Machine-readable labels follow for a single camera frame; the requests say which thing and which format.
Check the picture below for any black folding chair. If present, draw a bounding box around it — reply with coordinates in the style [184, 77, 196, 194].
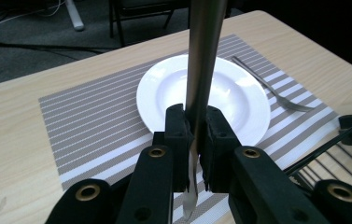
[107, 0, 237, 49]

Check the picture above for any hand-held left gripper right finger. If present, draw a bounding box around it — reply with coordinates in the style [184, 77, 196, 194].
[199, 105, 243, 193]

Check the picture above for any silver table knife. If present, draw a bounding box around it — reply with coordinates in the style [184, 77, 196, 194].
[182, 0, 230, 219]

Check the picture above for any black wire cutlery rack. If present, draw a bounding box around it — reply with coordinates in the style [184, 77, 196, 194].
[283, 122, 352, 196]

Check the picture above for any white desk frame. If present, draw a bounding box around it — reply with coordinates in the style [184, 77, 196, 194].
[63, 0, 86, 32]

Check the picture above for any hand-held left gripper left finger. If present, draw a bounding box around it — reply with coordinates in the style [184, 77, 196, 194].
[152, 103, 195, 193]

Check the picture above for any silver fork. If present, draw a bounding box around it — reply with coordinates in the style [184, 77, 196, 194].
[231, 55, 317, 113]

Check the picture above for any white plate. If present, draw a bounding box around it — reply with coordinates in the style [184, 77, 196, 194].
[135, 53, 272, 147]

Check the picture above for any grey striped placemat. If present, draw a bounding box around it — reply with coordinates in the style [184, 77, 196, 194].
[37, 33, 342, 224]

